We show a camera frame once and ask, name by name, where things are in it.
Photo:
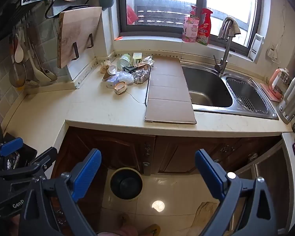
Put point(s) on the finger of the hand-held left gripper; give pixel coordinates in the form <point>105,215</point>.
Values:
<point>11,145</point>
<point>43,161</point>

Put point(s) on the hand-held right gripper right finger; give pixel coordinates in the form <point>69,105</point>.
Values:
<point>209,174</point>

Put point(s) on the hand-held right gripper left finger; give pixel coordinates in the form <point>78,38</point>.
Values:
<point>86,174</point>

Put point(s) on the round black bin cream rim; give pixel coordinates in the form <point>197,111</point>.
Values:
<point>126,184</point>

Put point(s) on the brown green milk carton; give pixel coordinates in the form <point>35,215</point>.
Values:
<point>131,68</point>

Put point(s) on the black gas stove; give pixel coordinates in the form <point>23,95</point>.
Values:
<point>27,155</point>

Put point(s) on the wooden cabinet door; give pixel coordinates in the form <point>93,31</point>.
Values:
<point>71,152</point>
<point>123,147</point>
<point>186,157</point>

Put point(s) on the beige crumpled cloth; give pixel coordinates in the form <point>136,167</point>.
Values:
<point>206,212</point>

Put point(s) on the yellow slipper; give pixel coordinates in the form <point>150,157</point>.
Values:
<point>124,220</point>
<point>153,229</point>

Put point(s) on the pale blue cabinet knob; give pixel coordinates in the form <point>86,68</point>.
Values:
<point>146,164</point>

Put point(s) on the glass door cabinet appliance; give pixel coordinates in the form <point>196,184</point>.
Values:
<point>272,177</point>

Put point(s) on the pink fleece pants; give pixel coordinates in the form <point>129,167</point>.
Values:
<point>118,233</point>

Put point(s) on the metal strainer ladle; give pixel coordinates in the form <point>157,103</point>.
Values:
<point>17,76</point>

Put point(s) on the steel double sink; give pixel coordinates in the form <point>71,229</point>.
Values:
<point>206,88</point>

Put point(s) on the flat cardboard sheet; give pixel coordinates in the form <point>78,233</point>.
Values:
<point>169,91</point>

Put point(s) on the pink white small bowl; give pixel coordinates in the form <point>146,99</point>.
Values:
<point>121,87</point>

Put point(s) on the white rice paddle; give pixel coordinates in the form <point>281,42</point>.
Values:
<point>19,51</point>

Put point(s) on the white small box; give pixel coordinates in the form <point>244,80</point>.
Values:
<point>111,81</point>

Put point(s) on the pink mat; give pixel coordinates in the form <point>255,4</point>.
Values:
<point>266,92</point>

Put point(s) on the clear plastic bag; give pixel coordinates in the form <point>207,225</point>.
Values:
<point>125,76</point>

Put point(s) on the white paper cup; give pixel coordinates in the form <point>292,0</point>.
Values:
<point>112,69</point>

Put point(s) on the beige crumpled wrapper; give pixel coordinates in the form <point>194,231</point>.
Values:
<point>104,66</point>

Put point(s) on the white steel electric kettle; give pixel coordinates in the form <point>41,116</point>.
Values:
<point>291,98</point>

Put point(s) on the crumpled aluminium foil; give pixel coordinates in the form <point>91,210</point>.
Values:
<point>141,76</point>

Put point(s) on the pink electric kettle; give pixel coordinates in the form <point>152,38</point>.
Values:
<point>277,83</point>

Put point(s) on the steel faucet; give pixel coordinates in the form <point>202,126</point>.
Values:
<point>225,51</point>

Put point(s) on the crumpled white paper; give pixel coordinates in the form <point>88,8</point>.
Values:
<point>148,60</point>

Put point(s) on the pale green small box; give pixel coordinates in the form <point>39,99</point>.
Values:
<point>137,56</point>

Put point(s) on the wooden cutting board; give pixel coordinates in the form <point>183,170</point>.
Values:
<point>78,32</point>

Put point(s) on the white plastic box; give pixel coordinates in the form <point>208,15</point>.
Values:
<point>256,46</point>

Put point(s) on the red spray bottle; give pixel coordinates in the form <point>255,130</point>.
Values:
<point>204,29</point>

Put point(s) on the pink refill pouch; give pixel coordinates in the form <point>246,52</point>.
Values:
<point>190,29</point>

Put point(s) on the beige dish cloth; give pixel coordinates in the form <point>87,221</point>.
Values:
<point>234,28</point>

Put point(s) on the grey-green utensil holder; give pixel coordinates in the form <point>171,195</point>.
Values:
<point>107,0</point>

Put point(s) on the white wall socket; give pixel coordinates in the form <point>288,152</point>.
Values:
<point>271,53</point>

